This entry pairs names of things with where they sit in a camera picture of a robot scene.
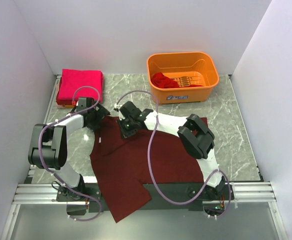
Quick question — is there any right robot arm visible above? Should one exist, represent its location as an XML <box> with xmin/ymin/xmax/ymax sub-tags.
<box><xmin>114</xmin><ymin>101</ymin><xmax>232</xmax><ymax>206</ymax></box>

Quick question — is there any aluminium frame rail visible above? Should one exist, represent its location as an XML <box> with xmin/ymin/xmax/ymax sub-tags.
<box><xmin>0</xmin><ymin>73</ymin><xmax>287</xmax><ymax>240</ymax></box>

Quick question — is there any red t-shirt in basket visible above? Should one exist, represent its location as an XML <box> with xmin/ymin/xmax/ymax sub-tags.
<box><xmin>150</xmin><ymin>72</ymin><xmax>203</xmax><ymax>89</ymax></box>

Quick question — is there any orange plastic basket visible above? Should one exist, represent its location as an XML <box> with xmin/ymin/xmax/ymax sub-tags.
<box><xmin>146</xmin><ymin>52</ymin><xmax>220</xmax><ymax>104</ymax></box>

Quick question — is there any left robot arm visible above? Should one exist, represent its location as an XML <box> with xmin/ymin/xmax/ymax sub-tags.
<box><xmin>28</xmin><ymin>97</ymin><xmax>110</xmax><ymax>201</ymax></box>

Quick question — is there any dark maroon t-shirt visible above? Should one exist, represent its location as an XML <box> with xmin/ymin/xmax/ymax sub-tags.
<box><xmin>89</xmin><ymin>116</ymin><xmax>209</xmax><ymax>223</ymax></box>

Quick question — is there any folded pink t-shirt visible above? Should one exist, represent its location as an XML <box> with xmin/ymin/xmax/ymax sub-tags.
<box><xmin>56</xmin><ymin>68</ymin><xmax>104</xmax><ymax>105</ymax></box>

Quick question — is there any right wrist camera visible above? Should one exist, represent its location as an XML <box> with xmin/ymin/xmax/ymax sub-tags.
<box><xmin>113</xmin><ymin>103</ymin><xmax>121</xmax><ymax>112</ymax></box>

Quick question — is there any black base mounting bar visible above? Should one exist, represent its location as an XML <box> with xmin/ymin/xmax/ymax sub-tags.
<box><xmin>56</xmin><ymin>182</ymin><xmax>235</xmax><ymax>219</ymax></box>

